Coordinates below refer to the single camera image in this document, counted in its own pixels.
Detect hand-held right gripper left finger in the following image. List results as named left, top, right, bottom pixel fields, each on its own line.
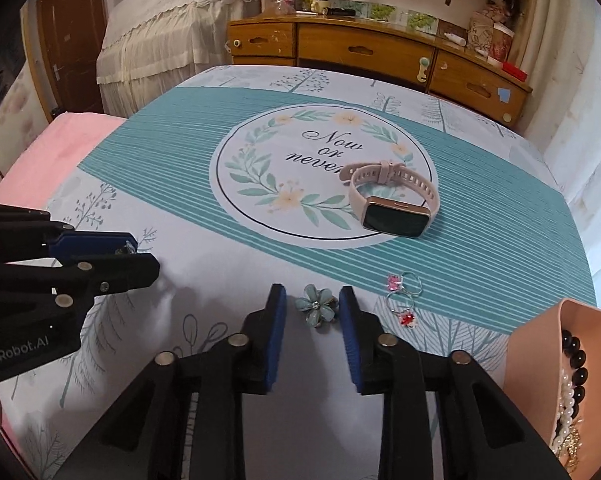
left=55, top=283, right=288, bottom=480

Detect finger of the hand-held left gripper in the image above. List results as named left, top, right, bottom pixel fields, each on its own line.
left=0, top=253, right=162, bottom=322
left=0, top=201, right=139, bottom=267

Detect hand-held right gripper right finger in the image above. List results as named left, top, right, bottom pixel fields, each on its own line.
left=339, top=285, right=573, bottom=480

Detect peach plastic tray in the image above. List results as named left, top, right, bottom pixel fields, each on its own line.
left=503, top=297, right=601, bottom=475

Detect black bead bracelet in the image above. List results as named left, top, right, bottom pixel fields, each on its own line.
left=559, top=329, right=589, bottom=402

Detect white pearl bracelet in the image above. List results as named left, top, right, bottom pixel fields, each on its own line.
left=551, top=410, right=572, bottom=457

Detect gold leaf bracelet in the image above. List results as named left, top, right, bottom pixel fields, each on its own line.
left=563, top=425, right=589, bottom=472

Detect pink bed sheet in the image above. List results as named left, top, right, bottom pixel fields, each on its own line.
left=0, top=111, right=127, bottom=207

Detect pink smartwatch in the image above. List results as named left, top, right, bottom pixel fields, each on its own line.
left=339, top=159, right=440, bottom=239

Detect brown wooden door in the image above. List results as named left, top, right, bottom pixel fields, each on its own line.
left=35, top=0, right=107, bottom=117

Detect white lace furniture cover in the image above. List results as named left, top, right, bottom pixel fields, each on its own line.
left=96, top=0, right=244, bottom=117

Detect wooden desk with drawers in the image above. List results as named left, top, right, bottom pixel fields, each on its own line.
left=227, top=11, right=534, bottom=132

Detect leaf print white curtain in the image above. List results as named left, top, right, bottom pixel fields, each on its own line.
left=523, top=0, right=601, bottom=286

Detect red patterned paper cup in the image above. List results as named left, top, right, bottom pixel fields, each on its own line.
left=487, top=24, right=515, bottom=63

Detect brown patterned bag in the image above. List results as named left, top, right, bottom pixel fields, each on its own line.
left=466, top=9, right=498, bottom=55

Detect red gem ring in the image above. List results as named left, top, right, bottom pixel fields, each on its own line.
left=385, top=292, right=417, bottom=330

